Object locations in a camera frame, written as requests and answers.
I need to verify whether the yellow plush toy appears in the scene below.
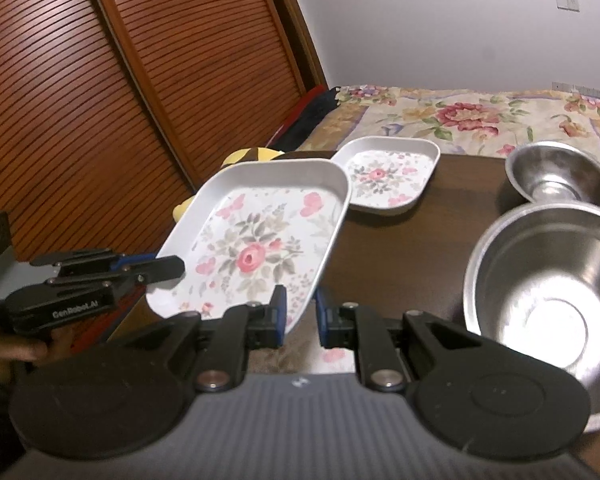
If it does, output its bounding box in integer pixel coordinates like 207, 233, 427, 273
172, 146, 286, 222

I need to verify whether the row of wall sockets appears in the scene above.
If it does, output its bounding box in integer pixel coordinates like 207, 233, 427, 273
551, 81, 600, 95

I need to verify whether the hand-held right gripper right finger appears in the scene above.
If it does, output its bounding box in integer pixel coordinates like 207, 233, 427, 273
314, 287, 485, 393

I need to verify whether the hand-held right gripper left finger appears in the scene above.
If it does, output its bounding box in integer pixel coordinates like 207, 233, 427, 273
114, 285, 288, 394

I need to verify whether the dark red and black cloth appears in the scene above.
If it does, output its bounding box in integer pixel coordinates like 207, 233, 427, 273
265, 85, 341, 153

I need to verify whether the person's left hand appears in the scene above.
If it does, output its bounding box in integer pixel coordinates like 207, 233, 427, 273
0, 332, 53, 383

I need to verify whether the floral bedspread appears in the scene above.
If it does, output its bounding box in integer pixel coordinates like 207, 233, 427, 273
297, 84, 600, 176

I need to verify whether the brown louvered wooden wardrobe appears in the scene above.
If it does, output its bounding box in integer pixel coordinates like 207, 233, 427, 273
0, 0, 328, 261

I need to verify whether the small floral rectangular plate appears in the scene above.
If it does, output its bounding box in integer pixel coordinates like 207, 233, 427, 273
330, 136, 442, 215

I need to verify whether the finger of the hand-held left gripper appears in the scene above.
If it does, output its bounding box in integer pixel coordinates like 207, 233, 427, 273
106, 255, 186, 291
30, 248, 154, 277

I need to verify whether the large floral rectangular plate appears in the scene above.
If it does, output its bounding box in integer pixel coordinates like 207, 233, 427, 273
145, 158, 352, 337

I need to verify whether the small steel bowl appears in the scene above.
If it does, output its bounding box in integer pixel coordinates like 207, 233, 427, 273
505, 141, 600, 210

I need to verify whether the large steel bowl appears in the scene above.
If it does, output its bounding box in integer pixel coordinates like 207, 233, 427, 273
462, 203, 600, 433

